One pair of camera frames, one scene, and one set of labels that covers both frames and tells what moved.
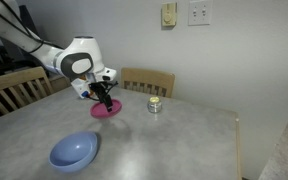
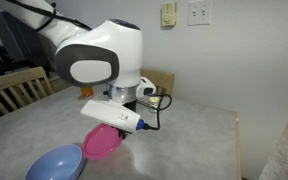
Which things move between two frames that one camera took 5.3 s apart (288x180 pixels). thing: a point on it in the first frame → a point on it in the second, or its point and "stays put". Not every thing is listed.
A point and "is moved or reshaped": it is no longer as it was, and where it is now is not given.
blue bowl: [74, 152] → [61, 162]
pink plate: [100, 110] is moved or reshaped
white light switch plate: [199, 13] stays put
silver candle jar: [154, 105] stays put
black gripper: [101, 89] → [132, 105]
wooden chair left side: [13, 90] stays put
